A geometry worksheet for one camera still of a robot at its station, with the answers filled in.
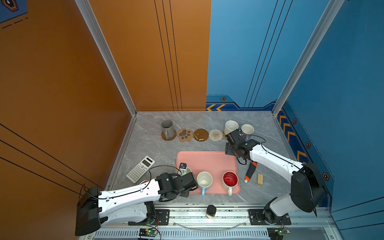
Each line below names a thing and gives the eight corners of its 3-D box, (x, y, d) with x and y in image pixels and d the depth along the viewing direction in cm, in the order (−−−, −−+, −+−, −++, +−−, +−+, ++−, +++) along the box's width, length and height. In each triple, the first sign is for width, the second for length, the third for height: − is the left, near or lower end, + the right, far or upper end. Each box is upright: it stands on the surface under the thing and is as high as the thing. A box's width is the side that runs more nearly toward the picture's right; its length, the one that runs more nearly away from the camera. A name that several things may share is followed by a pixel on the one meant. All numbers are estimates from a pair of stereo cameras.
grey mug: (162, 142, 104) (159, 133, 95) (165, 130, 111) (162, 120, 102) (173, 142, 104) (171, 133, 95) (174, 130, 111) (172, 120, 102)
